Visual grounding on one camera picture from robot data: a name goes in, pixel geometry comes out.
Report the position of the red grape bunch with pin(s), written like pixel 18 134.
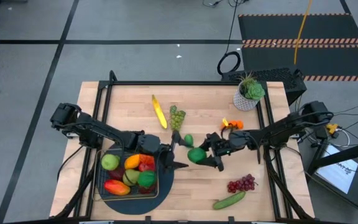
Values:
pixel 241 184

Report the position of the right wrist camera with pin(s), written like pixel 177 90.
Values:
pixel 222 147

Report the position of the yellow banana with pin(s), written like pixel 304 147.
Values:
pixel 159 113

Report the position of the green cucumber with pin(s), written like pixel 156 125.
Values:
pixel 228 200

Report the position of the light green apple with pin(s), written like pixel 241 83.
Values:
pixel 110 161

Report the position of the yellow plug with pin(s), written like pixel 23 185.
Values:
pixel 332 127

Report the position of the black equipment stand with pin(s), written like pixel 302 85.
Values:
pixel 353 152

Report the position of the round dark blue mat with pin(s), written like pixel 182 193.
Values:
pixel 163 193

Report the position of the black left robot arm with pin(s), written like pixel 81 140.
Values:
pixel 104 130

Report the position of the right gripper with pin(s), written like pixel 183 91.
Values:
pixel 211 137

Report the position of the maroon apple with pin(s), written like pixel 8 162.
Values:
pixel 117 174

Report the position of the black metal table frame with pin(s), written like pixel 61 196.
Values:
pixel 151 83

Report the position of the succulent in white pot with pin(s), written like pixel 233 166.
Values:
pixel 244 102

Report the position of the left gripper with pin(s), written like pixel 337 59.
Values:
pixel 168 155

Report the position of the red orange mango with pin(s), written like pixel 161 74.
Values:
pixel 117 187

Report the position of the round green lime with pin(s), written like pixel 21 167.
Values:
pixel 147 179

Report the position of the black perforated computer case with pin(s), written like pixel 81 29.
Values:
pixel 278 76

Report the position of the small green lime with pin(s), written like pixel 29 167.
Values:
pixel 189 140

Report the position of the large dark green lime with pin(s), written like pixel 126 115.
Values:
pixel 197 155

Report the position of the brownish green pear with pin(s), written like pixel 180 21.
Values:
pixel 130 177

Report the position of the black striped floor ramp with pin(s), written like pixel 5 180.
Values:
pixel 306 59

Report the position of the orange kumquat sprig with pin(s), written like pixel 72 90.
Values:
pixel 236 124

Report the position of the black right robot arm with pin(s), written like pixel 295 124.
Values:
pixel 281 127

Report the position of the black power adapter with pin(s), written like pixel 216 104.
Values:
pixel 322 133

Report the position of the crinkled orange bell pepper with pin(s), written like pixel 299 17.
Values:
pixel 147 159

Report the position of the yellow mango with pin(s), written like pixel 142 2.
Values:
pixel 131 161

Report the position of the green grape bunch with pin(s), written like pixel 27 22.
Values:
pixel 176 119

